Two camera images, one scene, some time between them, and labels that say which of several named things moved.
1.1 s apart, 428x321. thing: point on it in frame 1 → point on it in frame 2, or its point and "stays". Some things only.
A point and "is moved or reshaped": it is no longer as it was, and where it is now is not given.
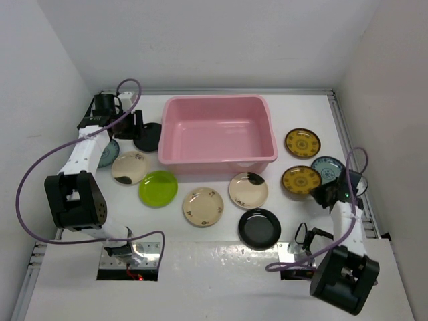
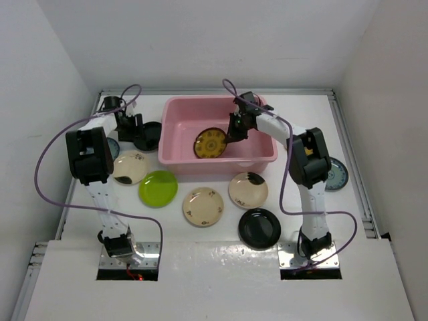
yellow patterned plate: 300,179 is moved or reshaped
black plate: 151,138 stays
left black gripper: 135,130 stays
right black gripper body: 320,192 → 241,130
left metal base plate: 150,251 stays
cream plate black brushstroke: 248,190 stays
